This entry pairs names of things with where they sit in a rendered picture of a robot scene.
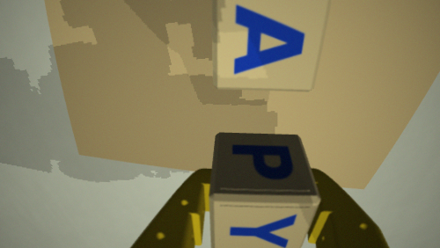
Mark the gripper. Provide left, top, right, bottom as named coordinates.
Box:
left=130, top=168, right=389, bottom=248

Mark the tan mat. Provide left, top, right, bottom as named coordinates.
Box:
left=44, top=0, right=440, bottom=189

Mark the beige letter block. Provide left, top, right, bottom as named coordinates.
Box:
left=211, top=0, right=332, bottom=92
left=209, top=132, right=321, bottom=248

